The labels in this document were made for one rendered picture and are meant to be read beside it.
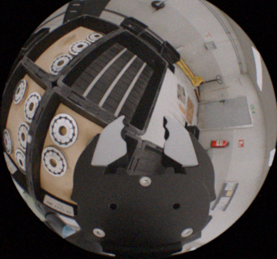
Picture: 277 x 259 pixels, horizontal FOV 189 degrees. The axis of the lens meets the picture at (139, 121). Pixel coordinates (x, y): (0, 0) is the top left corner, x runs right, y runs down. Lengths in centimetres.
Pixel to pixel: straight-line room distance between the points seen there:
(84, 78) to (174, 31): 310
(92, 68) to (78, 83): 9
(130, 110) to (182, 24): 308
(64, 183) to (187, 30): 350
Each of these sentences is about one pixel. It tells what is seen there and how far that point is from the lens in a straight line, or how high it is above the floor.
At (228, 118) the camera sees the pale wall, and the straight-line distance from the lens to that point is 312.
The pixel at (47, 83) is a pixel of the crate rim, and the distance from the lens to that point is 28.
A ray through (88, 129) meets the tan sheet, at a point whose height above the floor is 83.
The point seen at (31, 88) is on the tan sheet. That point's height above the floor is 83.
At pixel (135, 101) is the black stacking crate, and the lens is 41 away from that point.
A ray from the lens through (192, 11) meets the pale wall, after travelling 325.
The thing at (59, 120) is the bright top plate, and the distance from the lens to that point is 31.
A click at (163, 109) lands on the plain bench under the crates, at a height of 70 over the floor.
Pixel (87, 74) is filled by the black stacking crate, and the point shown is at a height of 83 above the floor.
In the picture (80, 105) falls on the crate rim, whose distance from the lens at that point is 25.
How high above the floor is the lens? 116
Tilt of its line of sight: 55 degrees down
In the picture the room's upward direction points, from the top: 83 degrees clockwise
